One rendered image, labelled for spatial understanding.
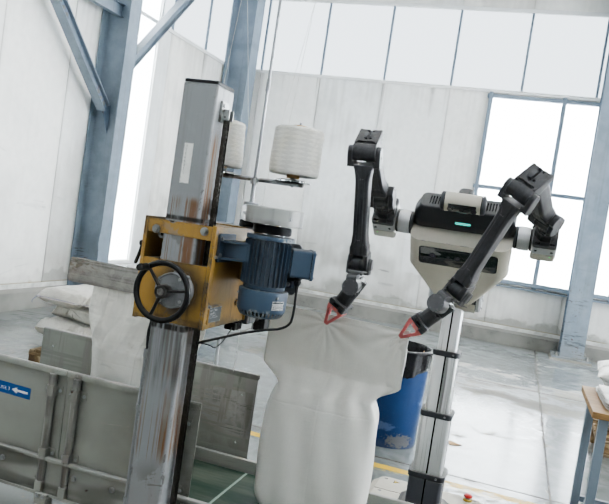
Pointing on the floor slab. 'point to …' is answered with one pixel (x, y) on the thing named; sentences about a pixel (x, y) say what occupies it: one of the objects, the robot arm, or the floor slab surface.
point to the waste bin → (405, 401)
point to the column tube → (196, 103)
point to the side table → (594, 445)
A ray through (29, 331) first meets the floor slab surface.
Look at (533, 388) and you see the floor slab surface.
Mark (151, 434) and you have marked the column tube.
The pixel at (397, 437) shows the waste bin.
